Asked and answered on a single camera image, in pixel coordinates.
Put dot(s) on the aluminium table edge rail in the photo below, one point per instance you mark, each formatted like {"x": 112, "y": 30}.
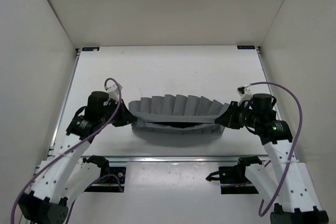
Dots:
{"x": 174, "y": 159}

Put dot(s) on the white front cover board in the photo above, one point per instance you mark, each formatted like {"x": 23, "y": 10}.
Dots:
{"x": 167, "y": 192}

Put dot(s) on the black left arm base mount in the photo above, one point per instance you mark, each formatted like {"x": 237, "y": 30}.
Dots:
{"x": 111, "y": 179}

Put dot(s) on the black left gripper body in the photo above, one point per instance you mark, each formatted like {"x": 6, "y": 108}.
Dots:
{"x": 108, "y": 110}

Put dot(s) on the blue label sticker left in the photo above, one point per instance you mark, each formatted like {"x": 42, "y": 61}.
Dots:
{"x": 90, "y": 49}

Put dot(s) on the grey pleated skirt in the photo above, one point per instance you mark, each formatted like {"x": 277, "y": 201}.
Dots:
{"x": 177, "y": 114}

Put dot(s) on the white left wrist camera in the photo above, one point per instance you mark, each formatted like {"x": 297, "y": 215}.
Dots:
{"x": 113, "y": 91}

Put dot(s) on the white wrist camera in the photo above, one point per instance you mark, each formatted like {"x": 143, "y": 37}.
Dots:
{"x": 245, "y": 95}
{"x": 113, "y": 91}

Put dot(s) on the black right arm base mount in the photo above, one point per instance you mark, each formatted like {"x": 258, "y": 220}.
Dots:
{"x": 232, "y": 178}

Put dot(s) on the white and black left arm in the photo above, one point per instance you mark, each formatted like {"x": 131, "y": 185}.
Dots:
{"x": 56, "y": 186}

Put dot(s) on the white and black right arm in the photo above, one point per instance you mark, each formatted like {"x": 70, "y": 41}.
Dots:
{"x": 288, "y": 195}

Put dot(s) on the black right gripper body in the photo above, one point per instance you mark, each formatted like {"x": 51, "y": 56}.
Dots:
{"x": 247, "y": 117}

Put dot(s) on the blue label sticker right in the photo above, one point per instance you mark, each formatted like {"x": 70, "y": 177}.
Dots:
{"x": 245, "y": 47}

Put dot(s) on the blue label sticker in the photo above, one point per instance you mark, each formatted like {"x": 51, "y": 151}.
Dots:
{"x": 245, "y": 47}
{"x": 90, "y": 49}

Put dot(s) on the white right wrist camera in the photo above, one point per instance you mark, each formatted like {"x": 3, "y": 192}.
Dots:
{"x": 245, "y": 95}

